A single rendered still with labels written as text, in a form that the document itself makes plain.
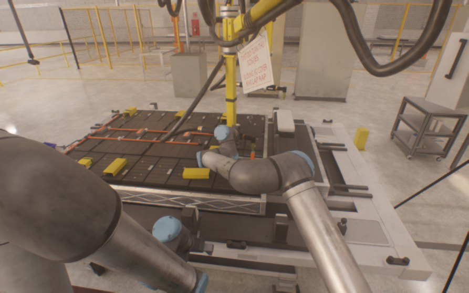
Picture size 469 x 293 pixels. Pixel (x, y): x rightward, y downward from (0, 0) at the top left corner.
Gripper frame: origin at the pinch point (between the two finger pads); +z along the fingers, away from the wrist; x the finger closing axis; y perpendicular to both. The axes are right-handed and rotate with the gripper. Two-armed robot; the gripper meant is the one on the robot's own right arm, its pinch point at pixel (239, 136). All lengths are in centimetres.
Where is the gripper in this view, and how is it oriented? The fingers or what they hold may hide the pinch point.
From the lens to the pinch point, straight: 160.8
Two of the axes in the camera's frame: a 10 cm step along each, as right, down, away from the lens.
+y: 9.2, 1.9, -3.4
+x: 1.9, -9.8, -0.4
